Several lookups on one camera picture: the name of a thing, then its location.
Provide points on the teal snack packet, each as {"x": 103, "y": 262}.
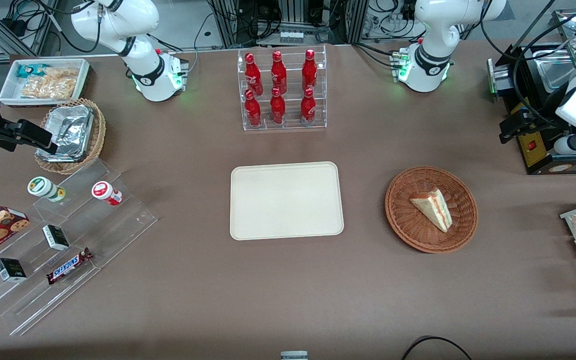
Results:
{"x": 30, "y": 70}

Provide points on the clear bag of chips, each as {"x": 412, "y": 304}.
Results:
{"x": 50, "y": 85}

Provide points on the beige plastic tray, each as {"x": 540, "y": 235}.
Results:
{"x": 286, "y": 200}

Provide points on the grey device at edge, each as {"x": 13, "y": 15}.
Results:
{"x": 294, "y": 355}

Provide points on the white rectangular snack bin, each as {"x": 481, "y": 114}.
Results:
{"x": 8, "y": 92}

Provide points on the snickers chocolate bar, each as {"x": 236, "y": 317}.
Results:
{"x": 69, "y": 266}

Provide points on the round brown wicker basket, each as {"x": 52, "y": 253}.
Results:
{"x": 413, "y": 225}

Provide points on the clear acrylic stepped display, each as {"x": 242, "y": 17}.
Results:
{"x": 93, "y": 235}

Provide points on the clear acrylic bottle rack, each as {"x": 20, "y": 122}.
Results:
{"x": 293, "y": 122}

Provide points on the triangular sandwich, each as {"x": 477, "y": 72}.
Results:
{"x": 434, "y": 207}

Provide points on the white power strip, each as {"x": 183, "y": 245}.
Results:
{"x": 291, "y": 37}

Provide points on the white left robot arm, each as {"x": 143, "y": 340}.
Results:
{"x": 430, "y": 55}

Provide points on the aluminium foil container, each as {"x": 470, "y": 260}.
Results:
{"x": 70, "y": 132}

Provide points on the aluminium frame rail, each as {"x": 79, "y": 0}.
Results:
{"x": 18, "y": 30}

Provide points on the oval light wicker basket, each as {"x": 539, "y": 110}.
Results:
{"x": 99, "y": 135}

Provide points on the red lidded white cup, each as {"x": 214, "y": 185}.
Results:
{"x": 105, "y": 192}

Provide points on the steel food pan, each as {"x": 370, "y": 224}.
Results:
{"x": 550, "y": 70}

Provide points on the black hot food warmer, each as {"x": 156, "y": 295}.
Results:
{"x": 533, "y": 150}

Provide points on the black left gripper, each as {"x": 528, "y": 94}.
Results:
{"x": 544, "y": 113}

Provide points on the green lidded white cup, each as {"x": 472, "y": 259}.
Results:
{"x": 43, "y": 187}

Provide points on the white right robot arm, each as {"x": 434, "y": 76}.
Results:
{"x": 143, "y": 60}

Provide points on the small black carton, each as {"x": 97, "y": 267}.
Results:
{"x": 10, "y": 270}
{"x": 56, "y": 237}

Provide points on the red cola bottle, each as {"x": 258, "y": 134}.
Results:
{"x": 308, "y": 107}
{"x": 278, "y": 74}
{"x": 277, "y": 109}
{"x": 253, "y": 111}
{"x": 253, "y": 75}
{"x": 309, "y": 71}

